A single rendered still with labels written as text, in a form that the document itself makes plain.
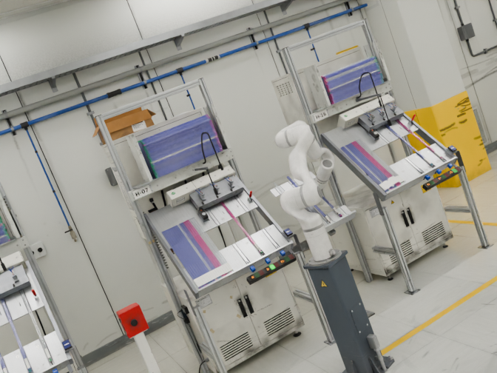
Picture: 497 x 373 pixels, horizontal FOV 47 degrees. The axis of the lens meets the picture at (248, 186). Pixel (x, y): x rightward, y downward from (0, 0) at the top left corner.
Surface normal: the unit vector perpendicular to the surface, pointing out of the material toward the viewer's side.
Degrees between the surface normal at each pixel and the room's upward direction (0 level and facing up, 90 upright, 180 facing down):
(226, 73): 90
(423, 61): 90
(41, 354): 47
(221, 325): 90
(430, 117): 90
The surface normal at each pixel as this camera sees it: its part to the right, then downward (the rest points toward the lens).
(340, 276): 0.66, -0.14
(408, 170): 0.02, -0.66
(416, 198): 0.39, 0.00
